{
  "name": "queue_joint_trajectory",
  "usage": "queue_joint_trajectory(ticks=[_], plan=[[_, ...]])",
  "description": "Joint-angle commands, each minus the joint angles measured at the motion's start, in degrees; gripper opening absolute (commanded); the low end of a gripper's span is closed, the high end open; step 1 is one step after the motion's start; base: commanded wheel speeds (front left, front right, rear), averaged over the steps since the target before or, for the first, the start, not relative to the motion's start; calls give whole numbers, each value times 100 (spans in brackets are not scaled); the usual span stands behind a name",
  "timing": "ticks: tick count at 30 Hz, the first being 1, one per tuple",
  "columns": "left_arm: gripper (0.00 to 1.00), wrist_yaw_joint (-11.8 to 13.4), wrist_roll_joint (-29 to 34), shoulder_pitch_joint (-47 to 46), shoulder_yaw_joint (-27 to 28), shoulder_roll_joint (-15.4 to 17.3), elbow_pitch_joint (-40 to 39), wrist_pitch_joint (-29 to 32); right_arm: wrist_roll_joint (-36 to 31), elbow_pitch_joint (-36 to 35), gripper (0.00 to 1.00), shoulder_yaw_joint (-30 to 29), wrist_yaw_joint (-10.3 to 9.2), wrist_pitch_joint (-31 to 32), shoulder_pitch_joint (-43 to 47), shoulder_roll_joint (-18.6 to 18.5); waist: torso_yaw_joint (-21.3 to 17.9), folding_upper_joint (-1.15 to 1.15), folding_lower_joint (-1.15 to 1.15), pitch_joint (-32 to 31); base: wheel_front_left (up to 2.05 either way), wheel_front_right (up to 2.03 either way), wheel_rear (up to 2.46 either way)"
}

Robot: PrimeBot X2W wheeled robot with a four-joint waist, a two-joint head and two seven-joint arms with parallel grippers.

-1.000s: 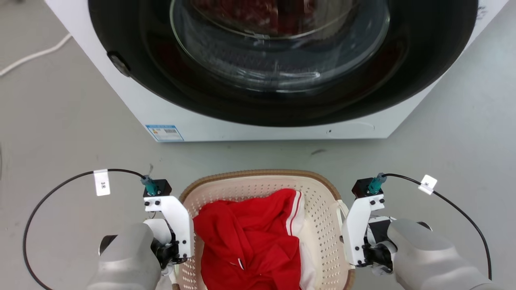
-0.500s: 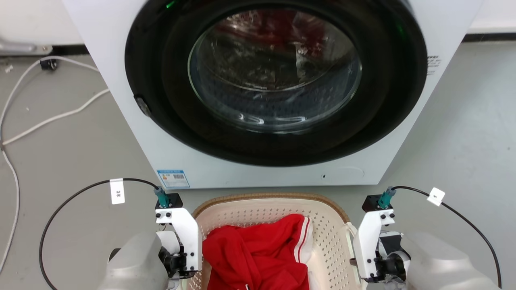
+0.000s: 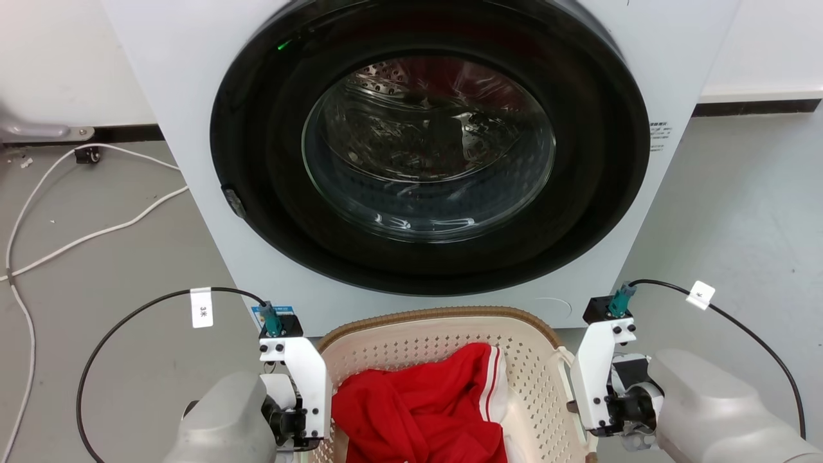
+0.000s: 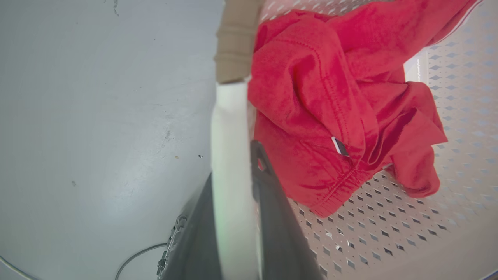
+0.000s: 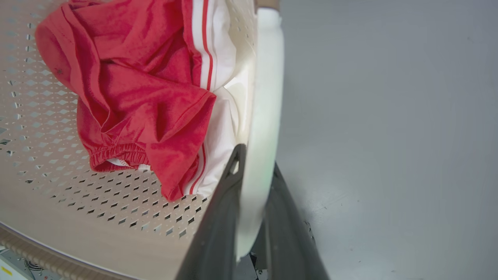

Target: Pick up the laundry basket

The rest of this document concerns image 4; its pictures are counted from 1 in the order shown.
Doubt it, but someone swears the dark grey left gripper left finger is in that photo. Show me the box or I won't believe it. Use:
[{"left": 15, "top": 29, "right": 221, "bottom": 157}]
[{"left": 157, "top": 173, "right": 223, "bottom": 280}]

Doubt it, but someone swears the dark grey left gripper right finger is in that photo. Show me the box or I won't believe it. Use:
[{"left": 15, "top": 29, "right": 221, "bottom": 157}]
[{"left": 250, "top": 140, "right": 324, "bottom": 280}]

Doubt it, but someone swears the white perforated laundry basket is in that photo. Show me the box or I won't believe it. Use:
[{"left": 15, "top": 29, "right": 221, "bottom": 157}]
[{"left": 210, "top": 0, "right": 498, "bottom": 280}]

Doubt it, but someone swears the red sweatshirt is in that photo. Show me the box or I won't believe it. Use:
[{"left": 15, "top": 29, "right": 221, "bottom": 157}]
[{"left": 247, "top": 0, "right": 478, "bottom": 218}]

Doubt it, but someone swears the beige ribbed garment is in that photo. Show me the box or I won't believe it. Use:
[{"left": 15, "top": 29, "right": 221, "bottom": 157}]
[{"left": 214, "top": 0, "right": 265, "bottom": 84}]

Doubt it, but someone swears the thin grey cable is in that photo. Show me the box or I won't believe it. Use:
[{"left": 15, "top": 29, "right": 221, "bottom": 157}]
[{"left": 114, "top": 243, "right": 168, "bottom": 280}]

